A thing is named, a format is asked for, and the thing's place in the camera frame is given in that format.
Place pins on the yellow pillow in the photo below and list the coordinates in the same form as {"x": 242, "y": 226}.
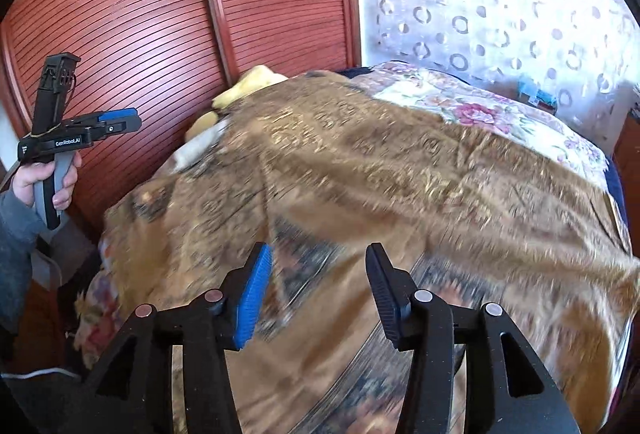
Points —
{"x": 250, "y": 83}

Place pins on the person's left hand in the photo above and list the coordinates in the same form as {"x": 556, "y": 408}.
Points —
{"x": 30, "y": 184}

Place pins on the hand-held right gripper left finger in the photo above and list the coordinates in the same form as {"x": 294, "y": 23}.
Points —
{"x": 252, "y": 299}

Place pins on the golden brown patterned cloth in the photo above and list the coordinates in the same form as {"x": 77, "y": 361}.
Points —
{"x": 350, "y": 163}

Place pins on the navy blue sheet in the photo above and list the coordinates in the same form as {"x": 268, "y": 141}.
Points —
{"x": 615, "y": 194}

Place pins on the red wooden slatted wardrobe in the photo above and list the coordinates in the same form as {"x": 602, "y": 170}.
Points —
{"x": 125, "y": 13}

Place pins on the blue box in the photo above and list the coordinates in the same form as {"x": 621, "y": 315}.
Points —
{"x": 537, "y": 94}

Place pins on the person's left forearm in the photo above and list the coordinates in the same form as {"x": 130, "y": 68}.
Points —
{"x": 17, "y": 254}

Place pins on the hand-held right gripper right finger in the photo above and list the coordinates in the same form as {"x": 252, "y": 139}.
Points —
{"x": 385, "y": 299}

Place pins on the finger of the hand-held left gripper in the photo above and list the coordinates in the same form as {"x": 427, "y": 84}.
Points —
{"x": 125, "y": 126}
{"x": 117, "y": 114}

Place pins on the floral bedspread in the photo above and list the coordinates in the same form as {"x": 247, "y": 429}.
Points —
{"x": 450, "y": 108}

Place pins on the white curtain with circles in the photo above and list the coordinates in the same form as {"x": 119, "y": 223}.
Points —
{"x": 450, "y": 13}

